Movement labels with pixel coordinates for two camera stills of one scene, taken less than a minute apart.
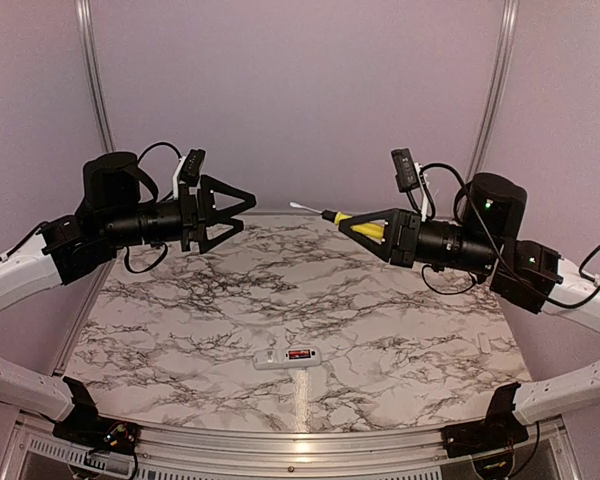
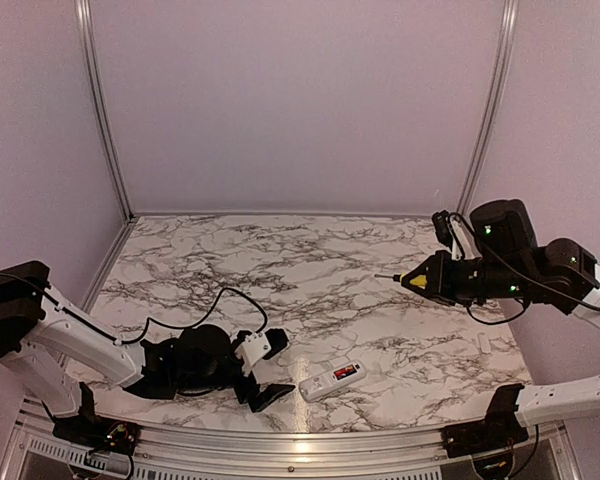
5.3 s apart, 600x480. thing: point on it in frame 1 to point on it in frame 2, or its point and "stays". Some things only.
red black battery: x=299 y=354 to x=345 y=372
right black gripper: x=403 y=255 to x=437 y=268
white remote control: x=287 y=358 to x=332 y=379
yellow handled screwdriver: x=371 y=229 to x=420 y=281
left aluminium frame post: x=84 y=16 stays
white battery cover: x=484 y=342 stays
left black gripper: x=193 y=208 to x=248 y=394
